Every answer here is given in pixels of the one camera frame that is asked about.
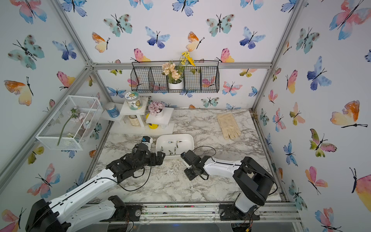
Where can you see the white tiered wooden shelf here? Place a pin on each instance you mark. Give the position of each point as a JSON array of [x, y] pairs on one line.
[[122, 125]]

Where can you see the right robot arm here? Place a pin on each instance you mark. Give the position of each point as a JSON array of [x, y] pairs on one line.
[[253, 180]]

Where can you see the yellow bottle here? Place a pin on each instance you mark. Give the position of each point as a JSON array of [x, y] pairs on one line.
[[151, 126]]

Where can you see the beige jar under shelf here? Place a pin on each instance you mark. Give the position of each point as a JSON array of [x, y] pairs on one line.
[[134, 120]]

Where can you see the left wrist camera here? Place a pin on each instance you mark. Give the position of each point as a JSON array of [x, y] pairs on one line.
[[148, 141]]

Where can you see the flower pot in basket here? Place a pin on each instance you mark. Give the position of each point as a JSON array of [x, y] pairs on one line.
[[175, 71]]

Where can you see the pink flowers in pot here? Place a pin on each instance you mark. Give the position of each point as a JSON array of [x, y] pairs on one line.
[[156, 109]]

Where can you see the blue tin can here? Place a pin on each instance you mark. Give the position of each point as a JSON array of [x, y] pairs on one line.
[[112, 110]]

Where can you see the artificial pink flower stem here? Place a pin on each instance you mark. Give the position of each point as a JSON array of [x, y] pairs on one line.
[[75, 119]]

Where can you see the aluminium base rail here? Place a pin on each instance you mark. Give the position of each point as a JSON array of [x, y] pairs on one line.
[[204, 213]]

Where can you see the beige work glove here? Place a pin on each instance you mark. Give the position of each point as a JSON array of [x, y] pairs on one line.
[[228, 124]]

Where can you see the white plastic storage box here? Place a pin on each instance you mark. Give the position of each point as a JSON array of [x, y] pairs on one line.
[[186, 144]]

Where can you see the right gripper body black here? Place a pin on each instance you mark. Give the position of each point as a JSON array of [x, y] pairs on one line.
[[192, 168]]

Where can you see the green lidded jar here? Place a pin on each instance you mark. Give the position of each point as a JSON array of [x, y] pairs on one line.
[[133, 100]]

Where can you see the white wire mesh cage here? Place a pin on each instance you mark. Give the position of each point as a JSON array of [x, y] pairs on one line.
[[50, 132]]

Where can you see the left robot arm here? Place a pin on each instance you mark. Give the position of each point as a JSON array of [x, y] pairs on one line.
[[67, 212]]

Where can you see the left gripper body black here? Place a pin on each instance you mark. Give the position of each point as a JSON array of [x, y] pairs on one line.
[[150, 160]]

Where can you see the black wire wall basket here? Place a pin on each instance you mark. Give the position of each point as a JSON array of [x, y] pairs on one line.
[[146, 77]]

